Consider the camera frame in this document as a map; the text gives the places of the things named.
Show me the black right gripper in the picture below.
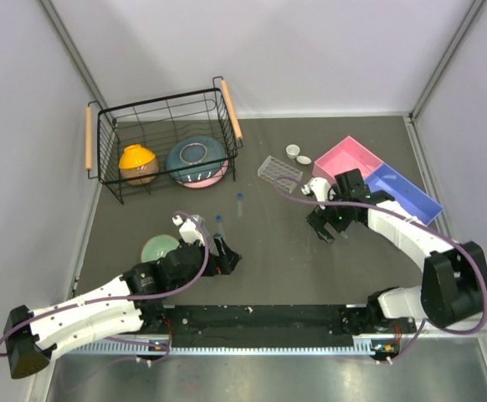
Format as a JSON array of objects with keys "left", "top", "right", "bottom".
[{"left": 306, "top": 184, "right": 351, "bottom": 244}]

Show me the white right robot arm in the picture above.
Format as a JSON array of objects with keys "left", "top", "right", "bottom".
[{"left": 301, "top": 169, "right": 487, "bottom": 332}]

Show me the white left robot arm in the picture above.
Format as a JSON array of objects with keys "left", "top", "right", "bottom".
[{"left": 3, "top": 234, "right": 242, "bottom": 379}]

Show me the small white lid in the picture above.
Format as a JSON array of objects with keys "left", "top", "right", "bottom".
[{"left": 296, "top": 155, "right": 312, "bottom": 165}]

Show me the green ceramic bowl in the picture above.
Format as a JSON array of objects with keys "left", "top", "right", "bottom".
[{"left": 140, "top": 234, "right": 180, "bottom": 263}]

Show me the pink plastic box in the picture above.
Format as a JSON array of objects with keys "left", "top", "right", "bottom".
[{"left": 311, "top": 136, "right": 383, "bottom": 184}]

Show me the blue plastic box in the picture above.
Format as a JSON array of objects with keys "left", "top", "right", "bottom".
[{"left": 365, "top": 163, "right": 443, "bottom": 225}]

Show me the pink ceramic plate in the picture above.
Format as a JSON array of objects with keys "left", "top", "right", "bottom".
[{"left": 182, "top": 161, "right": 228, "bottom": 188}]

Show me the clear test tube rack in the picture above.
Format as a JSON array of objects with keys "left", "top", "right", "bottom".
[{"left": 257, "top": 155, "right": 303, "bottom": 193}]

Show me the small white cup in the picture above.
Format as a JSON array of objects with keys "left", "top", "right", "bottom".
[{"left": 285, "top": 144, "right": 300, "bottom": 160}]

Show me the orange ceramic bowl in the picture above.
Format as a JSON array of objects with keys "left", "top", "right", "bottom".
[{"left": 119, "top": 144, "right": 160, "bottom": 186}]

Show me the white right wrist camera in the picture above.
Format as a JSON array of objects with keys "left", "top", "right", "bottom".
[{"left": 301, "top": 177, "right": 331, "bottom": 209}]

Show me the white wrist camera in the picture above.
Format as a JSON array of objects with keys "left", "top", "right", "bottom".
[
  {"left": 178, "top": 214, "right": 208, "bottom": 246},
  {"left": 301, "top": 177, "right": 331, "bottom": 209}
]

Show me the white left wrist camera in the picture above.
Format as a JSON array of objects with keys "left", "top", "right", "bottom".
[{"left": 178, "top": 214, "right": 208, "bottom": 246}]

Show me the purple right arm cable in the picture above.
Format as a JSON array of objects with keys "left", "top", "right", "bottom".
[{"left": 273, "top": 176, "right": 487, "bottom": 363}]

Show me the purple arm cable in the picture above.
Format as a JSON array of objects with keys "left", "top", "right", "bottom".
[
  {"left": 0, "top": 210, "right": 210, "bottom": 365},
  {"left": 273, "top": 176, "right": 487, "bottom": 363}
]

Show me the black wire basket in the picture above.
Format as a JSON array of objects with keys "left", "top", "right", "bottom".
[{"left": 85, "top": 76, "right": 243, "bottom": 202}]

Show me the aluminium cable rail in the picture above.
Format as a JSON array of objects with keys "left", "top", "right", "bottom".
[{"left": 46, "top": 303, "right": 487, "bottom": 357}]

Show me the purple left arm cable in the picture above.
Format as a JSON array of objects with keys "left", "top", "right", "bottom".
[{"left": 0, "top": 210, "right": 210, "bottom": 365}]

